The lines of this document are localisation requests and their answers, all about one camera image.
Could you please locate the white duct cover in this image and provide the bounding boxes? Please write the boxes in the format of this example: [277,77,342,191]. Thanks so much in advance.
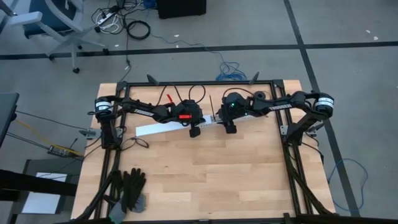
[136,114,215,138]

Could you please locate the white slotted cable duct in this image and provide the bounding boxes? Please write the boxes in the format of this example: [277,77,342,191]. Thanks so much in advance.
[198,112,271,130]

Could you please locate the white paper sheet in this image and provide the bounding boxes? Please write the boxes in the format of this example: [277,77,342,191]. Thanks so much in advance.
[21,171,68,215]

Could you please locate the black wire spool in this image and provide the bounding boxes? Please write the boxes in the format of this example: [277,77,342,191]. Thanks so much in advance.
[253,90,272,101]

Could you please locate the white power strip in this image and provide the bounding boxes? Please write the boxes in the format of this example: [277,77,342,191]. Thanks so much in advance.
[95,7,121,28]

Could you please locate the tangled blue network cable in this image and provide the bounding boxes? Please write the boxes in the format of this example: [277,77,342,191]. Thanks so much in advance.
[148,32,248,82]

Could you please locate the white blue office chair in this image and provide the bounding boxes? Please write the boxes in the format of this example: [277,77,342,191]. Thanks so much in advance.
[0,0,110,75]

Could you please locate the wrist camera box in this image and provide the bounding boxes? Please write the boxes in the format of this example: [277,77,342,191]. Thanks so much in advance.
[178,99,205,124]
[221,91,250,121]

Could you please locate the black aluminium table frame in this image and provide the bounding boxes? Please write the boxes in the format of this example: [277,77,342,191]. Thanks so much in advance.
[70,73,337,224]

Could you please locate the black glove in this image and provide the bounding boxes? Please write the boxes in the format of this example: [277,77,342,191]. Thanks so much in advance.
[108,167,147,214]

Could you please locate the small black electronics box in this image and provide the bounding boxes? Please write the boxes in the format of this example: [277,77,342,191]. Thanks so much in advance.
[47,145,72,158]

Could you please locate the dark side desk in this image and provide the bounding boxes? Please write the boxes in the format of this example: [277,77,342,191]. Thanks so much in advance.
[0,91,21,151]

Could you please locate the grey green glove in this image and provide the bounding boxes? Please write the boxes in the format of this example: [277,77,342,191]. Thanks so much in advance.
[108,192,149,224]

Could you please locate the coiled black floor cable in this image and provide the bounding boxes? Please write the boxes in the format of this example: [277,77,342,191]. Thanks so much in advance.
[126,19,152,41]

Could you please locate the black box on floor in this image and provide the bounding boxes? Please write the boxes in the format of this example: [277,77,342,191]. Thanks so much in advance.
[155,0,208,21]

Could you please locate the black zip tie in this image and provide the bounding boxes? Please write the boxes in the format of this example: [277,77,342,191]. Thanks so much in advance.
[209,95,216,123]

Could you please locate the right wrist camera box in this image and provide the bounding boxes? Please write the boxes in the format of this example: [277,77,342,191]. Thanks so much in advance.
[221,91,250,121]

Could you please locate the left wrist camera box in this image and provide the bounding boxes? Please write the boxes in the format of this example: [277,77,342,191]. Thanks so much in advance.
[178,99,205,124]

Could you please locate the thin yellow floor cable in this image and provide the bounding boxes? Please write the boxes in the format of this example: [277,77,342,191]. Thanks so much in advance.
[14,119,85,157]

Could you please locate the looped blue floor cable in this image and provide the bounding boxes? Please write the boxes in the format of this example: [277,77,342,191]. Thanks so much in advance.
[327,157,369,213]

